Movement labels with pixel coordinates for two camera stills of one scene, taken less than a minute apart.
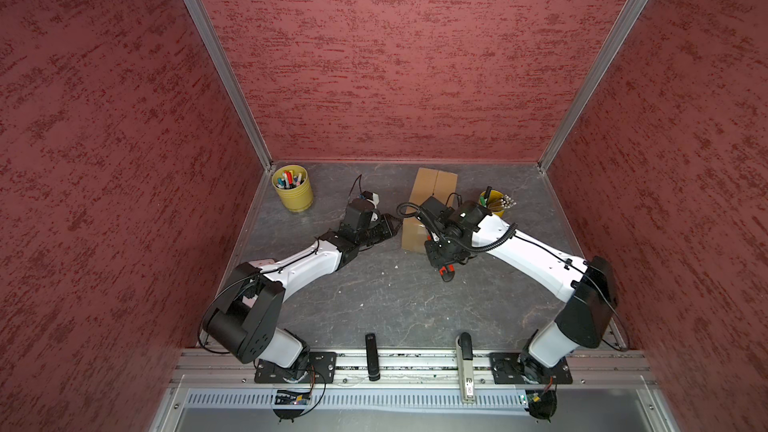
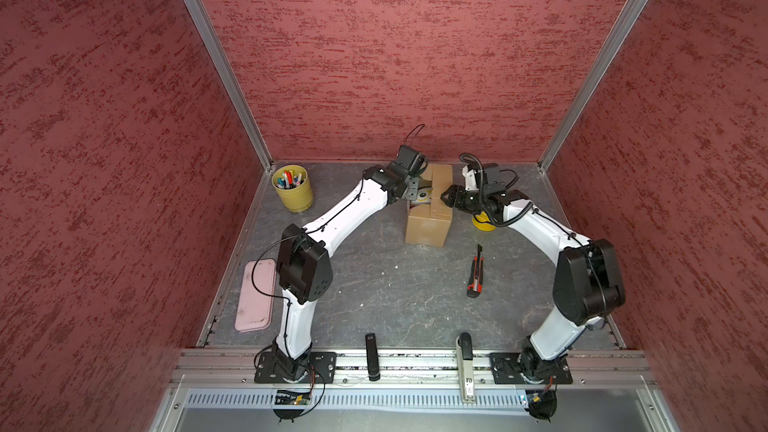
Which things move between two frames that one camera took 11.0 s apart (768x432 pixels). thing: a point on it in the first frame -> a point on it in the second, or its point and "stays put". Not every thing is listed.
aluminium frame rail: [434, 369] stays put
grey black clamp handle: [464, 343] stays put
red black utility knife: [447, 272] -> [475, 283]
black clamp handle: [372, 358] stays put
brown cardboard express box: [429, 183] stays put
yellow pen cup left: [292, 183] stays put
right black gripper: [438, 260] -> [456, 198]
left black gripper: [388, 226] -> [412, 193]
